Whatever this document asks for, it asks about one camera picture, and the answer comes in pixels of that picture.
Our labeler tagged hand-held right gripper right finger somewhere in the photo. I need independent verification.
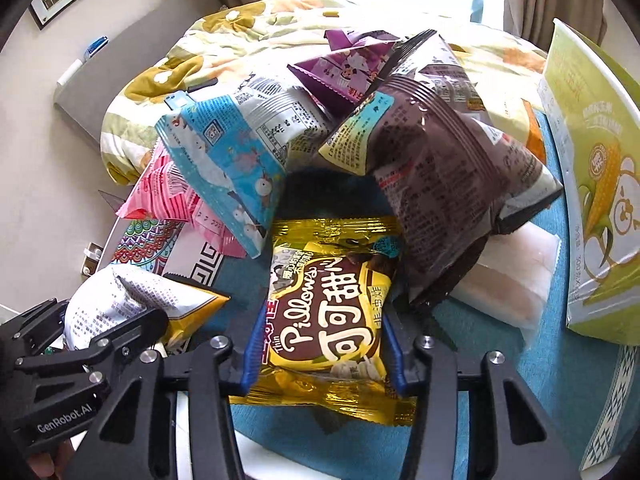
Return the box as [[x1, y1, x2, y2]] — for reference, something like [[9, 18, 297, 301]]
[[382, 305, 583, 480]]

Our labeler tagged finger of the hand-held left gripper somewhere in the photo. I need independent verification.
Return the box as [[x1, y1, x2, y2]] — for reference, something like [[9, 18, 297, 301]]
[[0, 299, 71, 358], [75, 307, 169, 378]]

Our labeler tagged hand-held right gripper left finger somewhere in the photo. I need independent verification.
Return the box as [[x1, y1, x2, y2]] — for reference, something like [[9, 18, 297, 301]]
[[62, 305, 271, 480]]

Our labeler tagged yellow white snack bag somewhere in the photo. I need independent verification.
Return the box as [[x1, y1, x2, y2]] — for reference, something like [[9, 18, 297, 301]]
[[62, 262, 231, 351]]

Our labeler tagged gold snack packet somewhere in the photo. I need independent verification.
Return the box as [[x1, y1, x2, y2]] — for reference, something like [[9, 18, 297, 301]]
[[227, 216, 418, 426]]

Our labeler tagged purple snack bag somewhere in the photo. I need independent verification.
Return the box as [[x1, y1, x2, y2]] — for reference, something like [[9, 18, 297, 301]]
[[287, 27, 403, 118]]

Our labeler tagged green cardboard box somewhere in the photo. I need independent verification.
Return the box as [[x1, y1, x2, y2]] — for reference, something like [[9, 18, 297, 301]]
[[537, 19, 640, 346]]

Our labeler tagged person's left hand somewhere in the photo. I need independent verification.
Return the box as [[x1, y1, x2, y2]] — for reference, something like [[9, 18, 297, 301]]
[[27, 437, 77, 480]]

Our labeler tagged mandala patterned cloth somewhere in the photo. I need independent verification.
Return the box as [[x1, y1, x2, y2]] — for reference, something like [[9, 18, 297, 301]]
[[107, 217, 226, 291]]

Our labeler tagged pink snack bag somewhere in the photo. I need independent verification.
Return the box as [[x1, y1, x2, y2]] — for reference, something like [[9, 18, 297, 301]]
[[115, 147, 248, 258]]

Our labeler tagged white plastic packet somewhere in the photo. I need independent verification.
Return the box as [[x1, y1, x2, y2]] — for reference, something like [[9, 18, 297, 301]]
[[452, 225, 558, 346]]

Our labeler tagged brown snack bag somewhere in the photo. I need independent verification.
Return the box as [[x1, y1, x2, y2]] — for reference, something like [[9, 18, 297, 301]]
[[317, 30, 566, 311]]

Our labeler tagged blue snack bag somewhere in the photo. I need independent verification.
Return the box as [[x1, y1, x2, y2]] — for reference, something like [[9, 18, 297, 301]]
[[155, 72, 333, 258]]

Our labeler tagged small white box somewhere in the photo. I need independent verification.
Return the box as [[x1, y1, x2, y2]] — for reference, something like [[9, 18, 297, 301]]
[[56, 59, 85, 87]]

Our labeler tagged floral blanket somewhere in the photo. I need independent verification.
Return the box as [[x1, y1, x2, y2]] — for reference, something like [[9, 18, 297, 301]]
[[100, 0, 548, 186]]

